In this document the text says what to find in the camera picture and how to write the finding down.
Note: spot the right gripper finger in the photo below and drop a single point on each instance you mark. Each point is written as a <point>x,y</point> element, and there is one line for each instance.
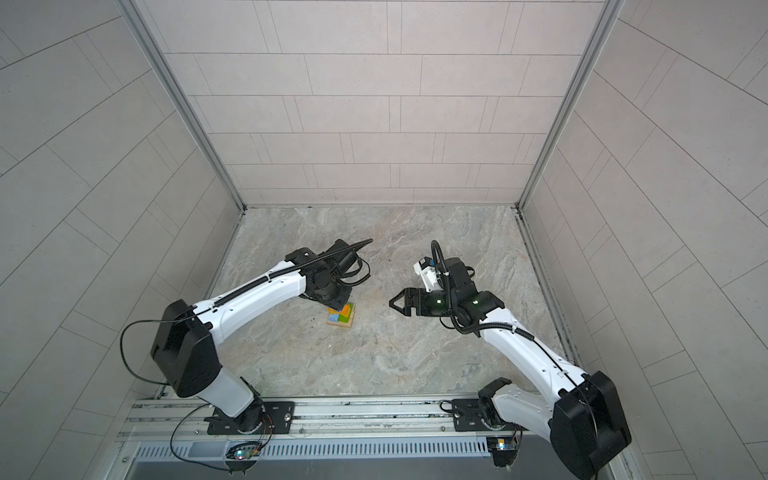
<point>402,305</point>
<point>404,297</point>

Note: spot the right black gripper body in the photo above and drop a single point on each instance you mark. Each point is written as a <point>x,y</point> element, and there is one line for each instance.
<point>435,304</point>

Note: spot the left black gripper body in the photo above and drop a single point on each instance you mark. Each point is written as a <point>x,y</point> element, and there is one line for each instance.
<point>335,294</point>

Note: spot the natural wood block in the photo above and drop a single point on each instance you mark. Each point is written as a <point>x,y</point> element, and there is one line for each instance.
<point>336,324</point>

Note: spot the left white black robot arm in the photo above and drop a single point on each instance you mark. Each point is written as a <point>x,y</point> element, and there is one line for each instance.
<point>185,347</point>

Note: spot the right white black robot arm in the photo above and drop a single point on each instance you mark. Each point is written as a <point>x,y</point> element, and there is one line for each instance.
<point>528,366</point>

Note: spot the right circuit board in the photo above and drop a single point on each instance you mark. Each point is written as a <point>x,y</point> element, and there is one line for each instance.
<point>503,450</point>

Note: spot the left green circuit board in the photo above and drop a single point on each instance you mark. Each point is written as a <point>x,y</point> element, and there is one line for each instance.
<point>244,452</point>

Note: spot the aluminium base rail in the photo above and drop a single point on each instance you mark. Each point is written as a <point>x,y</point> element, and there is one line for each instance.
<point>315,418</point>

